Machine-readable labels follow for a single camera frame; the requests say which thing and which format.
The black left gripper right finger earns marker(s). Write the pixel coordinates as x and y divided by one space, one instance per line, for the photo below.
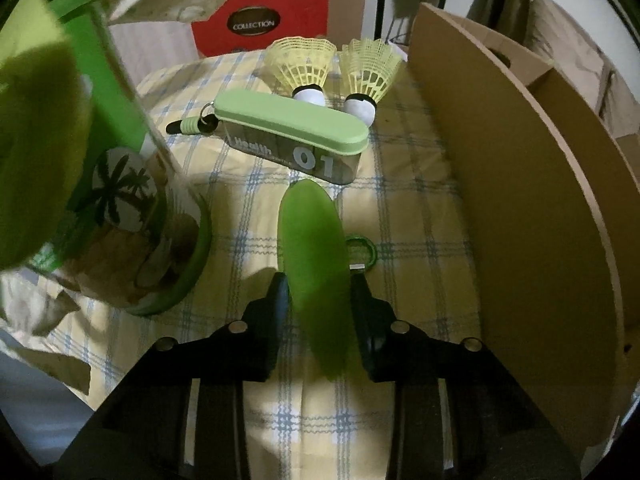
458 412

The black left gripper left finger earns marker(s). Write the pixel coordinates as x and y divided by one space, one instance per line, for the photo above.
178 413

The green lid snack canister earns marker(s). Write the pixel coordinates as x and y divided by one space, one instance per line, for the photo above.
91 197

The green grey Health 01 case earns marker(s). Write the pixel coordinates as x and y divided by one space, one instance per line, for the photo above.
313 139

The brown cardboard box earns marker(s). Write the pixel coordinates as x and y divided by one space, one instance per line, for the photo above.
552 208

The red Collection gift bag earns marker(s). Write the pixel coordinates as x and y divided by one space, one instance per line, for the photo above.
247 25

